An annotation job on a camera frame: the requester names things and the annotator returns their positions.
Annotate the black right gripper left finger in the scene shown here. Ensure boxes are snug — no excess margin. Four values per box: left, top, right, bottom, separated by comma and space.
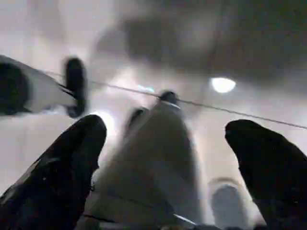
0, 114, 107, 230

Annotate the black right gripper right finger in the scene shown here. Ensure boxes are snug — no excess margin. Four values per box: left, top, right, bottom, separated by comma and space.
224, 119, 307, 230

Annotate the round white ceiling light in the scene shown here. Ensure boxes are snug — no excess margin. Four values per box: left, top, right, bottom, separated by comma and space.
210, 76, 237, 94

